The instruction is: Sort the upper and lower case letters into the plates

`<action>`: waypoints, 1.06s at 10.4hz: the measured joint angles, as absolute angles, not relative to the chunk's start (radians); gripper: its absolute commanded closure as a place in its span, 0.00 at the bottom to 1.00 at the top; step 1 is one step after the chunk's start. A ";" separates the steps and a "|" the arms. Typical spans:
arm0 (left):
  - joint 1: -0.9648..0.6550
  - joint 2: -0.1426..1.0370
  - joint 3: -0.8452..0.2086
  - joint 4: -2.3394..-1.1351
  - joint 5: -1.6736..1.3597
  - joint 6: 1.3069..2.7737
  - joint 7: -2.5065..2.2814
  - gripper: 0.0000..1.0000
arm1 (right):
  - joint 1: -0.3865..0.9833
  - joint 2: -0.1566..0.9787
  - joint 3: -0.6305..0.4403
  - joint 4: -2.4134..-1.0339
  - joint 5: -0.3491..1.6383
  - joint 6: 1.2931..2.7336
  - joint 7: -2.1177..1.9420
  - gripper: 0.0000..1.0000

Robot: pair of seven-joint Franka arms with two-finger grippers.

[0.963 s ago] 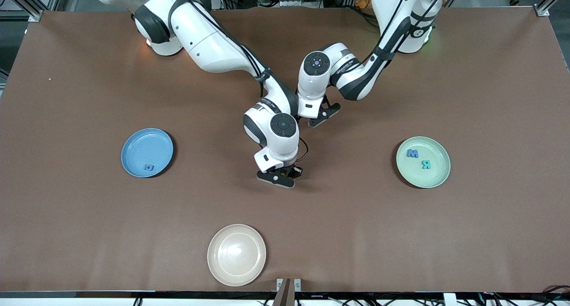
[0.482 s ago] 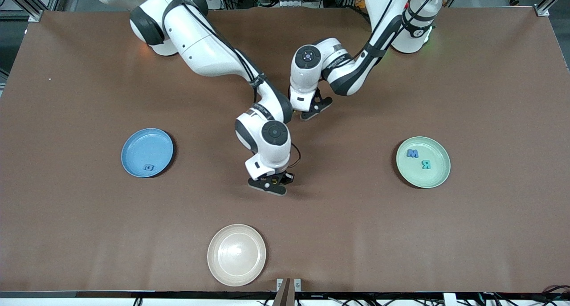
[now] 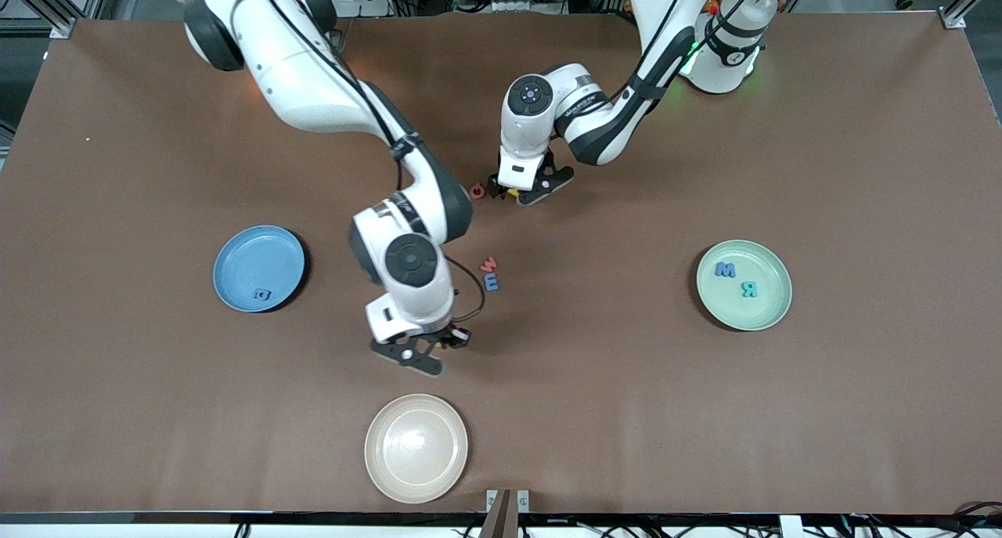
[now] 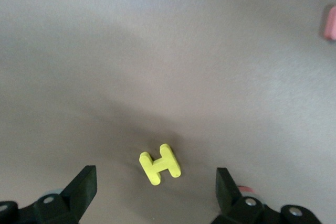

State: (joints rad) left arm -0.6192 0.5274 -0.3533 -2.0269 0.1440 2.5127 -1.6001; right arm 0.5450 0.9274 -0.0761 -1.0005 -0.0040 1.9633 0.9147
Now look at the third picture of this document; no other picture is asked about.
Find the metal table edge bracket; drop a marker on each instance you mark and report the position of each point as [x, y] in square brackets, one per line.
[507, 514]

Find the brown table cover sheet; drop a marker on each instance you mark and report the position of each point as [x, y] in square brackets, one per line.
[156, 405]

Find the blue foam letter m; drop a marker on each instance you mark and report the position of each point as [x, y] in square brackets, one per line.
[491, 281]

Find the dark blue foam letter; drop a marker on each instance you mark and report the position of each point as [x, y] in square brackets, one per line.
[261, 294]

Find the aluminium frame post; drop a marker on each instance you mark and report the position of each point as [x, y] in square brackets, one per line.
[967, 1]
[47, 5]

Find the mint green round plate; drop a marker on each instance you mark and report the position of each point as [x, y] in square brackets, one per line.
[767, 311]

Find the blue foam letter W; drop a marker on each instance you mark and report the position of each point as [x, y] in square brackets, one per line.
[725, 269]

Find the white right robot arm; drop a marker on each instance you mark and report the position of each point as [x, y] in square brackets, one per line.
[313, 92]

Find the pink foam letter w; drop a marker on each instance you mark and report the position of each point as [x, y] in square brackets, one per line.
[488, 264]

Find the beige round plate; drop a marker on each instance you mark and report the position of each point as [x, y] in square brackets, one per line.
[416, 448]

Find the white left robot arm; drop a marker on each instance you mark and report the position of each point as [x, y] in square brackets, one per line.
[603, 131]

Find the teal foam letter R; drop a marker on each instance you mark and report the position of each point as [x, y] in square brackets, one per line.
[749, 290]

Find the blue round plate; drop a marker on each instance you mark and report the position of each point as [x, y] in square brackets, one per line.
[250, 260]

